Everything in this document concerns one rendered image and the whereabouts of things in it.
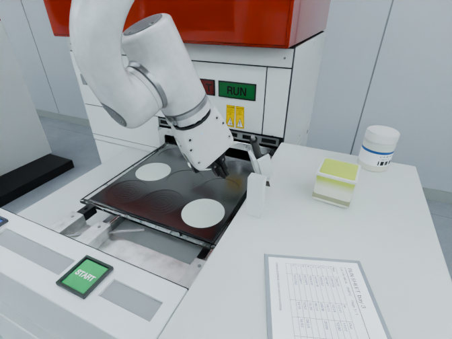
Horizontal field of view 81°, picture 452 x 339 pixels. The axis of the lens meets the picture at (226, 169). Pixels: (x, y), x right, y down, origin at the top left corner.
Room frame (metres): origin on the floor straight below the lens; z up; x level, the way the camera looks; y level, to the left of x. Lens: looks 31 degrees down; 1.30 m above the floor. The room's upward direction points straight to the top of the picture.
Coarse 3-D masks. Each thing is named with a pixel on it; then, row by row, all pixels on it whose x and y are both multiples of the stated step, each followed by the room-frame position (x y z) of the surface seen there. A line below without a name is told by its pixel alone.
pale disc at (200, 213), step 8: (200, 200) 0.52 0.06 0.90; (208, 200) 0.52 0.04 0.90; (184, 208) 0.49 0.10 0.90; (192, 208) 0.49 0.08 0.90; (200, 208) 0.49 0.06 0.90; (208, 208) 0.49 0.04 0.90; (216, 208) 0.49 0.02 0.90; (184, 216) 0.46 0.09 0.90; (192, 216) 0.46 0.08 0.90; (200, 216) 0.46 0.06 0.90; (208, 216) 0.46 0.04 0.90; (216, 216) 0.46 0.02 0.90; (192, 224) 0.43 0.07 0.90; (200, 224) 0.43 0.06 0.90; (208, 224) 0.43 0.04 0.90
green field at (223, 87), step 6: (222, 84) 0.80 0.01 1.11; (228, 84) 0.79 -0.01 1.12; (234, 84) 0.78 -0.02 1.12; (240, 84) 0.77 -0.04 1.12; (222, 90) 0.80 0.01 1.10; (228, 90) 0.79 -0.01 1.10; (234, 90) 0.78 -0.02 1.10; (240, 90) 0.77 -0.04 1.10; (246, 90) 0.77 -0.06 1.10; (252, 90) 0.76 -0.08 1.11; (228, 96) 0.79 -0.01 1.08; (234, 96) 0.78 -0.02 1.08; (240, 96) 0.77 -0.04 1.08; (246, 96) 0.77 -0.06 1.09; (252, 96) 0.76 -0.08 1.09
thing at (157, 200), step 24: (168, 144) 0.84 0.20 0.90; (240, 168) 0.67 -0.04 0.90; (120, 192) 0.55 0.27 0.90; (144, 192) 0.55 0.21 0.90; (168, 192) 0.55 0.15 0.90; (192, 192) 0.55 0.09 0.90; (216, 192) 0.55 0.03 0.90; (240, 192) 0.55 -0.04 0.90; (144, 216) 0.46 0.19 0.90; (168, 216) 0.46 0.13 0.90
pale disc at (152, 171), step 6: (144, 168) 0.67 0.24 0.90; (150, 168) 0.67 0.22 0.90; (156, 168) 0.67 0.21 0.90; (162, 168) 0.67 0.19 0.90; (168, 168) 0.67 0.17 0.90; (138, 174) 0.64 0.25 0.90; (144, 174) 0.64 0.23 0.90; (150, 174) 0.64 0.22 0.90; (156, 174) 0.64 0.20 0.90; (162, 174) 0.64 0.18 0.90; (150, 180) 0.61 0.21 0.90
